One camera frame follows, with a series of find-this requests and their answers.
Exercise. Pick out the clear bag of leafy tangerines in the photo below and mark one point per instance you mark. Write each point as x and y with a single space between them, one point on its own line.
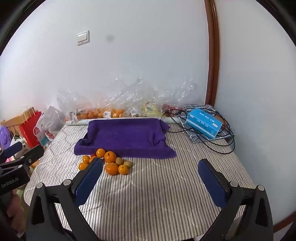
85 113

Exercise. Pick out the mandarin orange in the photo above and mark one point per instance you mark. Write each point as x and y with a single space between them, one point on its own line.
122 169
100 153

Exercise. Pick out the white black spotted object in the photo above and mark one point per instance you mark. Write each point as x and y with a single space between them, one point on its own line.
19 141

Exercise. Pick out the light wooden rack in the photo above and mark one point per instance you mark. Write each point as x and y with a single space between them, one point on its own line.
11 121

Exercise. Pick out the clear bag of oranges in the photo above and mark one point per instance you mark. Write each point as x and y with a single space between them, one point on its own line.
116 112

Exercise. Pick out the white light switch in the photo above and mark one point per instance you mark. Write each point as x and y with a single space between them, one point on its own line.
83 37

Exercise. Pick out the blue tissue box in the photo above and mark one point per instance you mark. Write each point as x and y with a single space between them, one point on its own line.
203 122

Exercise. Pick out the large orange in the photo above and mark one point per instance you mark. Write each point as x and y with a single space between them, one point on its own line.
112 168
109 157

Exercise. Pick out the white printed plastic bag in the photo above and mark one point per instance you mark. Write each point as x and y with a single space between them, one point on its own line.
50 120

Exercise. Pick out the purple round object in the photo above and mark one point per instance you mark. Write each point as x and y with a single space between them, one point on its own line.
5 136

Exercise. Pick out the clear bag of yellow fruit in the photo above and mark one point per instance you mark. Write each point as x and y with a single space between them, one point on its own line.
150 107

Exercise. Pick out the small tangerine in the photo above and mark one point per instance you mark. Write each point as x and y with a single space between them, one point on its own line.
83 166
92 159
86 159

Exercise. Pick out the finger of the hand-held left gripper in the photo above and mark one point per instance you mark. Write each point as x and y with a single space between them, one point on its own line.
32 155
13 148

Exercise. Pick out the purple towel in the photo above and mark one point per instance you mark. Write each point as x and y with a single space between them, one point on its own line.
124 139

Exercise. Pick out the green plum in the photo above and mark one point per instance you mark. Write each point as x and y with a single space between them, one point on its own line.
119 160

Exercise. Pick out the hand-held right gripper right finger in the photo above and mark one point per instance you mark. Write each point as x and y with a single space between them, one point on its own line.
212 185

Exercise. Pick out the brown wooden door frame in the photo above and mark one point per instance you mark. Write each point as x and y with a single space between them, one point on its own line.
212 58

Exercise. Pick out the clear bag of red fruit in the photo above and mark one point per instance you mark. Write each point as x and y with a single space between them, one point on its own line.
171 107

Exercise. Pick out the person's left hand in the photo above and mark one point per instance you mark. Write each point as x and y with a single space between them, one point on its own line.
16 208

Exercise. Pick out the black patterned cloth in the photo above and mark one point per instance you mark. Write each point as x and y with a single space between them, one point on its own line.
196 136

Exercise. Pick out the yellow round fruit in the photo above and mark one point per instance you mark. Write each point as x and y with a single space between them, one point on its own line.
127 163

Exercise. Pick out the red paper bag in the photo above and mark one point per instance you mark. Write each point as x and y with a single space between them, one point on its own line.
30 132

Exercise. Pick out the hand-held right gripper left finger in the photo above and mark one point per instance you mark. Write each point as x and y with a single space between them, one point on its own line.
89 183

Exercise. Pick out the brown paper bag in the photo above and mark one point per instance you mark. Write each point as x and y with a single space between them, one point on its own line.
29 112

